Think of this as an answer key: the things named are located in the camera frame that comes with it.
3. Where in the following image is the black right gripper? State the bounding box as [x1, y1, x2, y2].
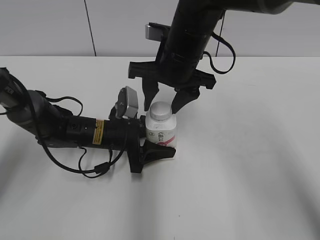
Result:
[128, 51, 216, 114]

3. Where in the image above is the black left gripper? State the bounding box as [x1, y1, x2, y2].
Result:
[103, 115, 176, 173]

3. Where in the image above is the white plastic bottle cap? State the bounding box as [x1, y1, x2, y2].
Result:
[149, 101, 172, 122]

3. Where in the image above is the white yili changqing yogurt bottle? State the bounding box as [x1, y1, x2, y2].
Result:
[145, 111, 178, 149]

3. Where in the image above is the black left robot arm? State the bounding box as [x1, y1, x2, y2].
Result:
[0, 67, 176, 178]

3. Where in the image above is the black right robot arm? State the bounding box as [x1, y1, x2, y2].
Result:
[128, 0, 293, 114]

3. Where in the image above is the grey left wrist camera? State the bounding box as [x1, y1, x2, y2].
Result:
[115, 86, 139, 119]

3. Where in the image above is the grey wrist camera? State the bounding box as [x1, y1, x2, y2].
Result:
[145, 22, 171, 42]
[115, 86, 139, 119]

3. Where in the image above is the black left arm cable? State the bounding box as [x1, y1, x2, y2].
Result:
[14, 77, 126, 179]

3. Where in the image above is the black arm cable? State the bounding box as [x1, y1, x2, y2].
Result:
[14, 77, 126, 179]
[203, 9, 237, 75]

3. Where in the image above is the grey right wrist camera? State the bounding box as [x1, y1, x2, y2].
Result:
[145, 22, 171, 42]

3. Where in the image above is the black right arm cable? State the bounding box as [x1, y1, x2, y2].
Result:
[203, 9, 237, 75]

